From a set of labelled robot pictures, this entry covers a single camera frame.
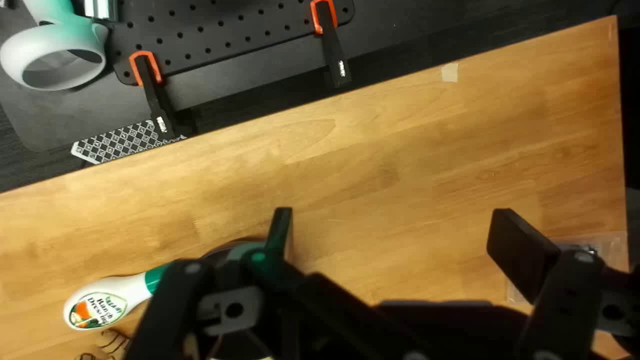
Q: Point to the orange black clamp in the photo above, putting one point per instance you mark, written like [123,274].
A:
[155,92]
[333,46]

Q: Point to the clear tape piece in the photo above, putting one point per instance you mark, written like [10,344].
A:
[450,72]

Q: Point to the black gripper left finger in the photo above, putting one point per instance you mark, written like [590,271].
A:
[312,306]

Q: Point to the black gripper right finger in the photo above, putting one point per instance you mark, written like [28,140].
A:
[560,293]

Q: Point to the white bottle green cap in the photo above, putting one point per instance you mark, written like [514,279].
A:
[100,306]

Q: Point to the perforated metal plate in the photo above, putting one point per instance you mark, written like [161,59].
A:
[123,140]

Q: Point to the black pegboard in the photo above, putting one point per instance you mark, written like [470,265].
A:
[221,33]

